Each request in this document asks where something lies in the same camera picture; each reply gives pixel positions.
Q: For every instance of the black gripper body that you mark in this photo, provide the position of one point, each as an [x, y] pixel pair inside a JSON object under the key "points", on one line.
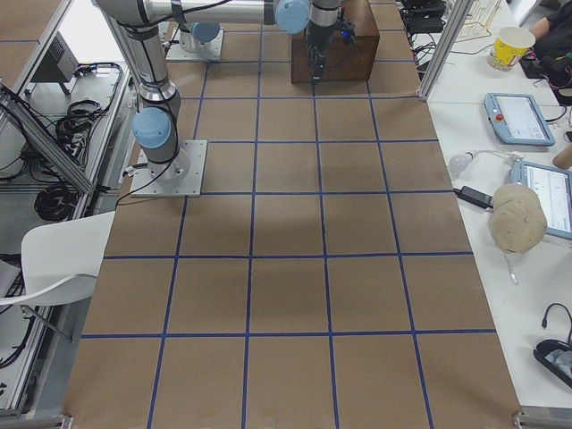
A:
{"points": [[318, 37]]}

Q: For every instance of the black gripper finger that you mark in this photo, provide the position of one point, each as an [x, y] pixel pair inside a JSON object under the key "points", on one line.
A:
{"points": [[318, 67], [311, 54]]}

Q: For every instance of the brown wooden drawer cabinet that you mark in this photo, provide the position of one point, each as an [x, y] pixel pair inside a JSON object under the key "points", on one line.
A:
{"points": [[342, 62]]}

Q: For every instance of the white light bulb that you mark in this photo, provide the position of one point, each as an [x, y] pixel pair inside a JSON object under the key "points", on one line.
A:
{"points": [[460, 162]]}

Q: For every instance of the yellow popcorn cup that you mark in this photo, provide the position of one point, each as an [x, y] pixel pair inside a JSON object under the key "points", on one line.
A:
{"points": [[509, 47]]}

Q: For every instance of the blue teach pendant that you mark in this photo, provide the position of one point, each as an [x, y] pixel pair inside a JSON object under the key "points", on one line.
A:
{"points": [[516, 119], [553, 188]]}

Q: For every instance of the black power adapter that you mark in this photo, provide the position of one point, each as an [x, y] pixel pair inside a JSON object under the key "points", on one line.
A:
{"points": [[474, 197]]}

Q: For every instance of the beige cap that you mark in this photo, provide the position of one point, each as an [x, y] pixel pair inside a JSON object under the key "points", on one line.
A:
{"points": [[518, 222]]}

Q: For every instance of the cardboard tube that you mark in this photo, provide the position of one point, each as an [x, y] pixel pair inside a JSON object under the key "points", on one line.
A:
{"points": [[563, 159]]}

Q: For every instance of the white chair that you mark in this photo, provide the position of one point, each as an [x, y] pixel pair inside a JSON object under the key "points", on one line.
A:
{"points": [[61, 261]]}

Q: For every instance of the black glasses case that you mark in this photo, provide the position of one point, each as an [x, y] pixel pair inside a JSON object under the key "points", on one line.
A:
{"points": [[556, 357]]}

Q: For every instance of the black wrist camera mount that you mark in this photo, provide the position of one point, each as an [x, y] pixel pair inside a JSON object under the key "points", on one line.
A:
{"points": [[345, 27]]}

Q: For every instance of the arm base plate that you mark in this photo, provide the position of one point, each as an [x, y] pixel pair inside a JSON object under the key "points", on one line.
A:
{"points": [[212, 53], [183, 176]]}

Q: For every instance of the aluminium frame post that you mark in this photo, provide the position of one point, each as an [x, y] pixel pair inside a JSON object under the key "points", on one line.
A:
{"points": [[451, 30]]}

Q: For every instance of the gold wire rack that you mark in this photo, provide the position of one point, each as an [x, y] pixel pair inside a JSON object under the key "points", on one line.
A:
{"points": [[479, 19]]}

